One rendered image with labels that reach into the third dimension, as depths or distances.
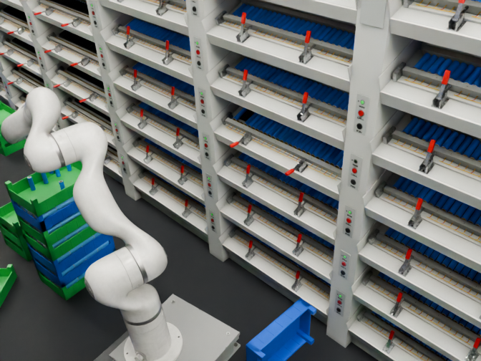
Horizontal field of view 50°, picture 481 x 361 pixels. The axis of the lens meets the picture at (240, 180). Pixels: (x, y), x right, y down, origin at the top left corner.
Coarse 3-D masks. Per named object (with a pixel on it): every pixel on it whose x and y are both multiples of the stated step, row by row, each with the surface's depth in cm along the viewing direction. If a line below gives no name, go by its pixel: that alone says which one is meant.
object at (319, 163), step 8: (232, 120) 202; (240, 128) 198; (248, 128) 196; (256, 136) 194; (264, 136) 192; (272, 144) 190; (280, 144) 187; (288, 152) 185; (296, 152) 182; (296, 160) 182; (312, 160) 178; (320, 160) 177; (312, 168) 178; (328, 168) 174; (336, 168) 173; (336, 176) 172
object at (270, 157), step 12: (228, 108) 205; (240, 108) 208; (216, 120) 203; (240, 120) 204; (216, 132) 204; (228, 132) 202; (228, 144) 203; (240, 144) 196; (252, 144) 194; (264, 144) 192; (252, 156) 195; (264, 156) 189; (276, 156) 187; (288, 156) 185; (276, 168) 188; (288, 168) 182; (300, 180) 182; (312, 180) 176; (324, 180) 174; (336, 180) 173; (324, 192) 175; (336, 192) 170
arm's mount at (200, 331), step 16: (176, 304) 182; (176, 320) 176; (192, 320) 175; (208, 320) 175; (128, 336) 173; (192, 336) 170; (208, 336) 170; (224, 336) 169; (112, 352) 168; (192, 352) 165; (208, 352) 165; (224, 352) 166
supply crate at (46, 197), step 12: (60, 168) 226; (72, 168) 228; (24, 180) 214; (36, 180) 219; (48, 180) 221; (72, 180) 220; (12, 192) 207; (24, 192) 215; (36, 192) 214; (48, 192) 214; (60, 192) 206; (72, 192) 211; (24, 204) 205; (36, 204) 199; (48, 204) 204
